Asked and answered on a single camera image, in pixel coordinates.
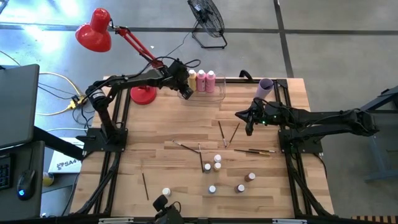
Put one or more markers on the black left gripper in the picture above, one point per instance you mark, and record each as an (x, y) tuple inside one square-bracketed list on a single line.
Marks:
[(180, 81)]

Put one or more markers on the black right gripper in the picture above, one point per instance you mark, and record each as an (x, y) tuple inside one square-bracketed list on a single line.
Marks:
[(262, 116)]

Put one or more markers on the yellow large paint bottle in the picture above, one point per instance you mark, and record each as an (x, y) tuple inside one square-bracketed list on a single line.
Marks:
[(192, 82)]

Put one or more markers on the pink large paint bottle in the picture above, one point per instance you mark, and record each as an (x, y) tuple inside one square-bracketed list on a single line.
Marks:
[(210, 83), (201, 82)]

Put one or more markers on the white small paint bottle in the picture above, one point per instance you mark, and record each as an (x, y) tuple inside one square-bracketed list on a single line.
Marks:
[(217, 158), (166, 191)]

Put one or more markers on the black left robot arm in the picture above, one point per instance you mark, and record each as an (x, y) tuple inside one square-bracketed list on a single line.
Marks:
[(130, 81)]

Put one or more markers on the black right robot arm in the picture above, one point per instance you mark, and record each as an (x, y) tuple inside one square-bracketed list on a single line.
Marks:
[(326, 119)]

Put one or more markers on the yellow small paint bottle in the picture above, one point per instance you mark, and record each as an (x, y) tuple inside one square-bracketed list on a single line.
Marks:
[(217, 167)]

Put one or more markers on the brown small paint bottle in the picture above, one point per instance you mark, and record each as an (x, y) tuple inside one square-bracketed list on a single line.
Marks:
[(250, 177)]

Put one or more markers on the green small paint bottle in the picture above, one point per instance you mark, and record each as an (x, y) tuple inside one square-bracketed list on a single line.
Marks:
[(207, 168)]

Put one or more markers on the red small paint bottle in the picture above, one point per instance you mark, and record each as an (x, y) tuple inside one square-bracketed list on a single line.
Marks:
[(239, 188)]

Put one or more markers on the sky blue small paint bottle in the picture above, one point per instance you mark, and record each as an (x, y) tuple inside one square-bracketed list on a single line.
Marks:
[(212, 189)]

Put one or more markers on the clear plastic organizer bin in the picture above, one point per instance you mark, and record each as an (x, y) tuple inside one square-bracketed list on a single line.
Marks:
[(214, 97)]

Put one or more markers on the lavender paper cup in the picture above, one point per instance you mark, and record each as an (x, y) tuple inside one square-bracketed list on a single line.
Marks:
[(264, 88)]

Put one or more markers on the black clamp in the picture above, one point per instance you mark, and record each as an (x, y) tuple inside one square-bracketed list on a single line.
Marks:
[(245, 74)]

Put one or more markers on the black floor fan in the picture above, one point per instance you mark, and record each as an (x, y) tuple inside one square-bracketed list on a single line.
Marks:
[(205, 14)]

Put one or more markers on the red desk lamp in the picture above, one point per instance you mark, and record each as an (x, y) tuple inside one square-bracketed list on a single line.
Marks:
[(93, 34)]

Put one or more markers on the black webcam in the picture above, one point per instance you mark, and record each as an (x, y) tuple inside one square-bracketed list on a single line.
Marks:
[(160, 202)]

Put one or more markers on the grey metal stand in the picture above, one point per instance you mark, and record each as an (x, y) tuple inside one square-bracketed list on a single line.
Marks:
[(377, 155)]

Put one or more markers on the black diagonal strut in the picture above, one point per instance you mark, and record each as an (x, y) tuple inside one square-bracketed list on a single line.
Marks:
[(59, 143)]

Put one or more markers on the white printed box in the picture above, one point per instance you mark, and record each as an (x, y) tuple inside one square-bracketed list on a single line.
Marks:
[(66, 163)]

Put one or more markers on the grey side desk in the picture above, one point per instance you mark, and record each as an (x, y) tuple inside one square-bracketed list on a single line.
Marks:
[(37, 161)]

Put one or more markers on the black computer mouse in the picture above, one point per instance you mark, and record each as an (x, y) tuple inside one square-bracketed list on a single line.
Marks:
[(26, 183)]

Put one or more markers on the black keyboard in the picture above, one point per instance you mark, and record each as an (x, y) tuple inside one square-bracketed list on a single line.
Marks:
[(4, 174)]

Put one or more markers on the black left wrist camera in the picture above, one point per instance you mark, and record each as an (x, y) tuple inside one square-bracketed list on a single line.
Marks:
[(178, 67)]

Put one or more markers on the black aluminium table frame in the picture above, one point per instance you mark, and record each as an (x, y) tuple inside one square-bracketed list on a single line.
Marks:
[(127, 109)]

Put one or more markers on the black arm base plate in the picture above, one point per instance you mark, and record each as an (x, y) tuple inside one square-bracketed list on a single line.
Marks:
[(119, 144), (314, 147)]

